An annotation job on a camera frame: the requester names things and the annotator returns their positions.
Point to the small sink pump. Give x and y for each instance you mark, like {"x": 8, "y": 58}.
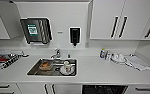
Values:
{"x": 69, "y": 56}

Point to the black soap dispenser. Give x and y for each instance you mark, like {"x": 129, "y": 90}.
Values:
{"x": 74, "y": 36}

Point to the white cup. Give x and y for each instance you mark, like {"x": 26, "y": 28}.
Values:
{"x": 67, "y": 63}

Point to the chrome faucet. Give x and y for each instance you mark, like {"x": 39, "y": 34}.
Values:
{"x": 56, "y": 53}

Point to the white patterned plate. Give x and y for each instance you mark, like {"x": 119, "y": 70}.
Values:
{"x": 67, "y": 70}

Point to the steel paper towel dispenser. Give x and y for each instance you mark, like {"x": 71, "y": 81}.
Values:
{"x": 44, "y": 31}

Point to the orange bowl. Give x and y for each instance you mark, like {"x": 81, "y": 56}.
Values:
{"x": 45, "y": 65}

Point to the white double door base cabinet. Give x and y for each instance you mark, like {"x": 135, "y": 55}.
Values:
{"x": 66, "y": 89}

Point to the steel sink basin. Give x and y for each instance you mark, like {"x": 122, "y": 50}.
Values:
{"x": 32, "y": 71}

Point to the white grey dish towel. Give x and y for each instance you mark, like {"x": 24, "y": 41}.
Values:
{"x": 138, "y": 63}

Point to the dish rack with dishes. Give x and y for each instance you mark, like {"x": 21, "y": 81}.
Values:
{"x": 4, "y": 61}

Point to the white drawer base cabinet narrow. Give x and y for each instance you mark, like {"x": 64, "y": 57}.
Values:
{"x": 142, "y": 89}

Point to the white drawer base cabinet wide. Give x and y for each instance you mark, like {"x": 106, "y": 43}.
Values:
{"x": 6, "y": 89}

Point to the small wall label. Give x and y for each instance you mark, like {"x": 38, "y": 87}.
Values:
{"x": 60, "y": 32}

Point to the white wall cabinet with bottle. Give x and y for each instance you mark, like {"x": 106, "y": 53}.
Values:
{"x": 4, "y": 20}

